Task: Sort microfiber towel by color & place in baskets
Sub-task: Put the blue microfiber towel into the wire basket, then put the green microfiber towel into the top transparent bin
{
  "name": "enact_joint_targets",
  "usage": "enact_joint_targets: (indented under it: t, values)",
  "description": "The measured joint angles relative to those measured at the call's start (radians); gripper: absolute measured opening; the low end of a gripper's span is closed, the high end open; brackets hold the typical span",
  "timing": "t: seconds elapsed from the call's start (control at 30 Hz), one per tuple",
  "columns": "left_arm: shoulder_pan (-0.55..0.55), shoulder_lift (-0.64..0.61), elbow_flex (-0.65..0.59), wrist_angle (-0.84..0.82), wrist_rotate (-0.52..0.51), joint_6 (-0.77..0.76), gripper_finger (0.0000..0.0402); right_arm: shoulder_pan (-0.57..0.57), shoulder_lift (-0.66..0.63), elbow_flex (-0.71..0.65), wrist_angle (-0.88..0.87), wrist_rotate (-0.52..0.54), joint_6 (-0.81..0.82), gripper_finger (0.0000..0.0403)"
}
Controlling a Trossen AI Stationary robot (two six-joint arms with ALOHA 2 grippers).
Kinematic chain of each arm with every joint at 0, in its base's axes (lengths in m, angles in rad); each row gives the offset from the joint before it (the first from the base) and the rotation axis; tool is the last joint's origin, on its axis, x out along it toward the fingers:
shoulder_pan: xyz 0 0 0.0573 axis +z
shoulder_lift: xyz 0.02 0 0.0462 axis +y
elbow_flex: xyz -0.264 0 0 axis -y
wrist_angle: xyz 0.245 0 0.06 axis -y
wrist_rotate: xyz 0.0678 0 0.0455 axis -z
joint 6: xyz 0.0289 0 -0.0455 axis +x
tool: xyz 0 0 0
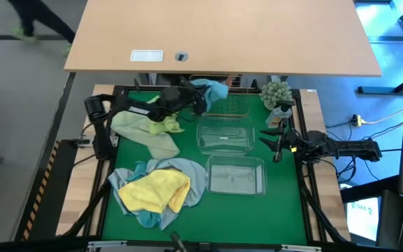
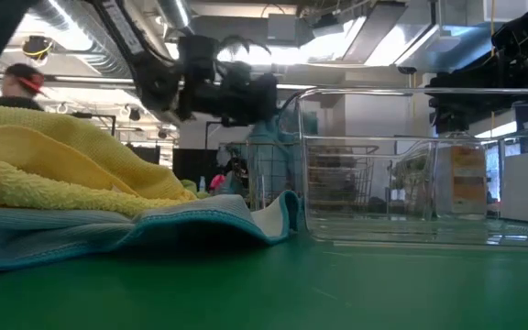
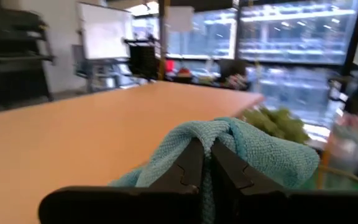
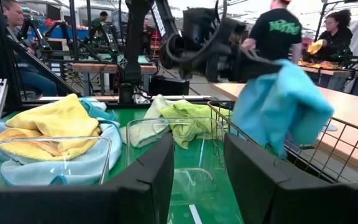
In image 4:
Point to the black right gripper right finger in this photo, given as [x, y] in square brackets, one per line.
[291, 205]

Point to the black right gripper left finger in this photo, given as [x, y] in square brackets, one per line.
[129, 202]

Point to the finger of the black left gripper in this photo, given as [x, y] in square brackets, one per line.
[256, 63]

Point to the bright blue microfiber towel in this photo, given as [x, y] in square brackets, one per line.
[278, 102]

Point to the pale green microfiber towel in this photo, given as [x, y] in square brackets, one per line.
[145, 130]

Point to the lime green microfiber towel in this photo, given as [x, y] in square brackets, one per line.
[191, 121]

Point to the yellow ribbed microfiber towel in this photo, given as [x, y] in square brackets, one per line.
[57, 118]

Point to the yellow terry microfiber towel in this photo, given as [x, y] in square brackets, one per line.
[26, 146]

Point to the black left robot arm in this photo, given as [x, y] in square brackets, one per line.
[134, 46]

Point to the black background robot arm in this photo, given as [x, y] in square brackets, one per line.
[36, 34]
[104, 40]

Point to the light blue teal-edged towel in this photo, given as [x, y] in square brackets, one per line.
[82, 168]

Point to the person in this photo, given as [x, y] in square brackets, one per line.
[14, 18]
[275, 34]
[99, 20]
[337, 40]

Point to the clear plastic bin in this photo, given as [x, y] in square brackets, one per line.
[197, 186]
[107, 161]

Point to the orange yellow cloth pile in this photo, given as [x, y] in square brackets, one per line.
[319, 64]

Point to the black case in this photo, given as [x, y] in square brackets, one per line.
[169, 85]

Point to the wooden table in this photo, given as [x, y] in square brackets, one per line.
[346, 105]
[104, 68]
[337, 73]

